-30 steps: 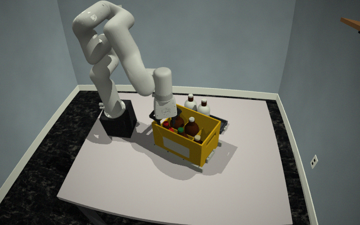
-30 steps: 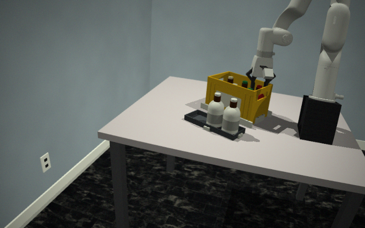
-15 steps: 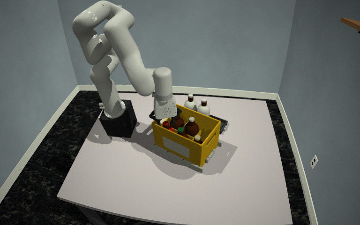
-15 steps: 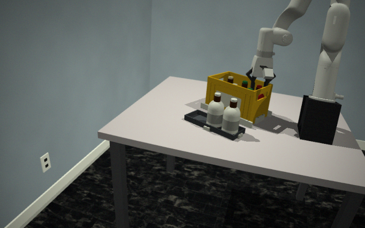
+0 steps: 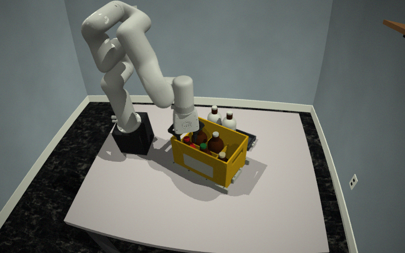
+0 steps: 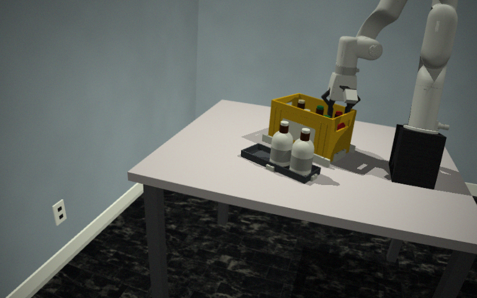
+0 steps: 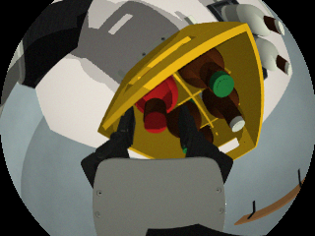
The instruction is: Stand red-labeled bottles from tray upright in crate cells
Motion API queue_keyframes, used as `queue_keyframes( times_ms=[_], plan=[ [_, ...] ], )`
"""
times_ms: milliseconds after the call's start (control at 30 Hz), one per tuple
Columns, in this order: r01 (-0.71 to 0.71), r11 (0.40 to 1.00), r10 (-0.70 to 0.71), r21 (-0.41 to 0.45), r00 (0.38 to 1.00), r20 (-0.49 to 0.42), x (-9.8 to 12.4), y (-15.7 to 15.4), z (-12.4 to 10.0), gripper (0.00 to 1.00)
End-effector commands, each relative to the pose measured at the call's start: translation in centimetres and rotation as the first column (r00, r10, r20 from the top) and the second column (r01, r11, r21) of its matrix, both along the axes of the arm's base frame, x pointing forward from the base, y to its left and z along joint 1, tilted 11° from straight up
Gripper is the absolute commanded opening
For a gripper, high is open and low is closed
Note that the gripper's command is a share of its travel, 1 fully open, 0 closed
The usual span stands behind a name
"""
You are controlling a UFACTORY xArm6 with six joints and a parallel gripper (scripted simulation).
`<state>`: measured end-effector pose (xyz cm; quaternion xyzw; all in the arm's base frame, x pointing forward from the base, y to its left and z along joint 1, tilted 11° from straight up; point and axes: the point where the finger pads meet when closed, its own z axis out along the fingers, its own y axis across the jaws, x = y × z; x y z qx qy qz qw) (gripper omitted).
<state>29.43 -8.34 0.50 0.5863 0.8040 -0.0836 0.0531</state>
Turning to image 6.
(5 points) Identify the white bottle with grey label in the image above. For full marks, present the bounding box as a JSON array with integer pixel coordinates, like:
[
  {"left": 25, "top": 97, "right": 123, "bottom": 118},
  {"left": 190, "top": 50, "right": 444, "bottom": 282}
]
[
  {"left": 289, "top": 128, "right": 314, "bottom": 176},
  {"left": 270, "top": 121, "right": 293, "bottom": 167}
]

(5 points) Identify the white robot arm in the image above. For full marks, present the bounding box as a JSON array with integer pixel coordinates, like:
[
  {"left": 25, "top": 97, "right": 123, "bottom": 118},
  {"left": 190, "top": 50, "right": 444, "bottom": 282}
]
[{"left": 335, "top": 0, "right": 458, "bottom": 134}]

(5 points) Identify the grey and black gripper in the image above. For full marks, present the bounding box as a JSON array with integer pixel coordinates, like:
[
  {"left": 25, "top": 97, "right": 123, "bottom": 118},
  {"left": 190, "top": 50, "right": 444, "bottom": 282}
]
[{"left": 321, "top": 72, "right": 357, "bottom": 118}]

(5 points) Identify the yellow crate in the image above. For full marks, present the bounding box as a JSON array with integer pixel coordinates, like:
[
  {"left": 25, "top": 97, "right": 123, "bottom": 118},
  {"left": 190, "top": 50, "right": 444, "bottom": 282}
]
[{"left": 268, "top": 93, "right": 357, "bottom": 162}]

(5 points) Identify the red bottle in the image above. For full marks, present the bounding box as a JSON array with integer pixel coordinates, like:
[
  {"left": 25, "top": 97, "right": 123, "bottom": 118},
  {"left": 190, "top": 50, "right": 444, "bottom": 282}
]
[{"left": 334, "top": 111, "right": 345, "bottom": 130}]

